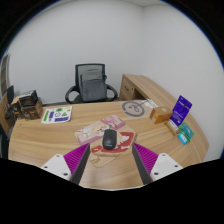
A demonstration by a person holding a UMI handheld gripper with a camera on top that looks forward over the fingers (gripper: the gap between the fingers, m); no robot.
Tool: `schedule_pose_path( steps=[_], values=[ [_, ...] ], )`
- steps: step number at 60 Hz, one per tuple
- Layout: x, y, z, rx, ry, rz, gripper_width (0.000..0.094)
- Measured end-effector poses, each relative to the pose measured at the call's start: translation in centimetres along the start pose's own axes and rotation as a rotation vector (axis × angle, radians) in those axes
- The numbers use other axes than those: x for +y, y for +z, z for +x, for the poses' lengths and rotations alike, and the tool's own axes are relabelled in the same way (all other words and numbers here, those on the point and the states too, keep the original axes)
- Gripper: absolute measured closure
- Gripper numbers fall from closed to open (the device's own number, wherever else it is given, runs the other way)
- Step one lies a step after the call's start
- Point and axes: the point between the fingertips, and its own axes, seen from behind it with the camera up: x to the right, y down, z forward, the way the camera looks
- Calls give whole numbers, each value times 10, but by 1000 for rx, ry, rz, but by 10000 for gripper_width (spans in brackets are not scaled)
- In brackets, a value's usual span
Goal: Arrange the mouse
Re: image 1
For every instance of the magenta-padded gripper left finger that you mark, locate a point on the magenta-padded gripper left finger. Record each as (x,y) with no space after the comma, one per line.
(77,158)

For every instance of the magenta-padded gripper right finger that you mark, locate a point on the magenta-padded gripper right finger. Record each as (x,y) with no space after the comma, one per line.
(146,159)

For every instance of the black computer mouse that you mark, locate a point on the black computer mouse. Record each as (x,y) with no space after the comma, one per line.
(109,140)

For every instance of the pink floral mouse pad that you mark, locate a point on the pink floral mouse pad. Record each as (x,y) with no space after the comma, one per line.
(91,131)

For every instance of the tan flat box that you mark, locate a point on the tan flat box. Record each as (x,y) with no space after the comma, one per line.
(172,127)

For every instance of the blue small box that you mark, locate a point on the blue small box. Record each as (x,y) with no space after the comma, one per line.
(182,138)

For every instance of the orange cardboard box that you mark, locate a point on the orange cardboard box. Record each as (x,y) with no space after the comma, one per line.
(160,115)

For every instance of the green small box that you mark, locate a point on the green small box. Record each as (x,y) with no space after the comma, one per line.
(187,130)

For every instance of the purple card package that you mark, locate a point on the purple card package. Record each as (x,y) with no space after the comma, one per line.
(181,110)

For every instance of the large brown open-lid box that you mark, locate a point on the large brown open-lid box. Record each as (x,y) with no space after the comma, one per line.
(31,108)

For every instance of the grey backpack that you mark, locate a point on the grey backpack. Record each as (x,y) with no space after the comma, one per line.
(93,85)

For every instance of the wooden side desk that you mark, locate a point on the wooden side desk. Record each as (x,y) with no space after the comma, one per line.
(140,83)

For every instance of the small brown cardboard box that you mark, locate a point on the small brown cardboard box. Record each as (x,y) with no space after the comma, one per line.
(16,108)

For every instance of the black mesh office chair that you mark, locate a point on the black mesh office chair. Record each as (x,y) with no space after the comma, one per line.
(77,71)

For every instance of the wooden shelf unit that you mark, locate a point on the wooden shelf unit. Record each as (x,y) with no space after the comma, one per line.
(4,75)

